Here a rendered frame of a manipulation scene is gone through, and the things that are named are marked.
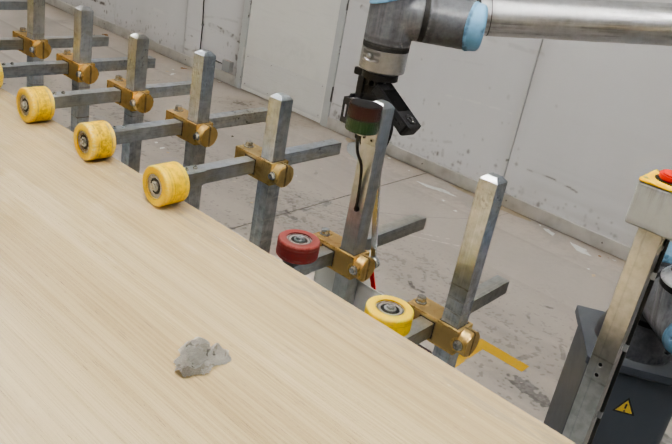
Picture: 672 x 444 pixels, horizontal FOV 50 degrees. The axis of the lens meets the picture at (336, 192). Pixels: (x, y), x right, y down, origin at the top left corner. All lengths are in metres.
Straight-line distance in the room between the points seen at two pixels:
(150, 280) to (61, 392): 0.29
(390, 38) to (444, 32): 0.10
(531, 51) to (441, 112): 0.68
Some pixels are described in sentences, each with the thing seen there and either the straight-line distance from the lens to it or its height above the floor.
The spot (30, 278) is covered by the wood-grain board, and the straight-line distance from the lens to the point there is 1.19.
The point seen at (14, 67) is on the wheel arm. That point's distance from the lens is 2.04.
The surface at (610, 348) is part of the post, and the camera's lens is 1.19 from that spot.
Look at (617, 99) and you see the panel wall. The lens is 3.97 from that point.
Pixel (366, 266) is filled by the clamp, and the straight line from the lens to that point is 1.41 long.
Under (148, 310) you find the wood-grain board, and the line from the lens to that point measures 1.11.
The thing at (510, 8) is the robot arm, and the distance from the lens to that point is 1.53.
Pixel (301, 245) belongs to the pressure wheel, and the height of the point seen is 0.91.
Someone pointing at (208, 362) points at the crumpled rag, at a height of 0.91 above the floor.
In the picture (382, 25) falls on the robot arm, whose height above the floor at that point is 1.30.
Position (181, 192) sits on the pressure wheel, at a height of 0.94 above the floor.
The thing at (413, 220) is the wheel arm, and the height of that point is 0.86.
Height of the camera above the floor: 1.51
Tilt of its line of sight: 22 degrees down
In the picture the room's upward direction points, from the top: 11 degrees clockwise
